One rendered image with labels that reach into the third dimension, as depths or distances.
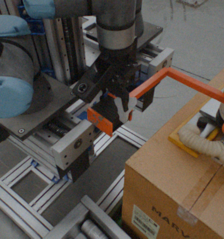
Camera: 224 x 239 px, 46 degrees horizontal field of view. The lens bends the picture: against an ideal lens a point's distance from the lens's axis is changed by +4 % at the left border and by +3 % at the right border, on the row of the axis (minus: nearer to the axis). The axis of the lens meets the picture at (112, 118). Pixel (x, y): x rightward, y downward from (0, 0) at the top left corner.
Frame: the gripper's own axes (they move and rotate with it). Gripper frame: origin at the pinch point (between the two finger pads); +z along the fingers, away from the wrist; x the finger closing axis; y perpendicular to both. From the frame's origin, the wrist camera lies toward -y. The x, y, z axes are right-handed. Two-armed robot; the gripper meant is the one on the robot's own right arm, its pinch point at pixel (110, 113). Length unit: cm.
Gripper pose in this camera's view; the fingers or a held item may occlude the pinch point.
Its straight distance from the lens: 67.4
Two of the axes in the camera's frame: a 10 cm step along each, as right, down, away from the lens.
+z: 0.1, 6.8, 7.3
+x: -7.3, -5.0, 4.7
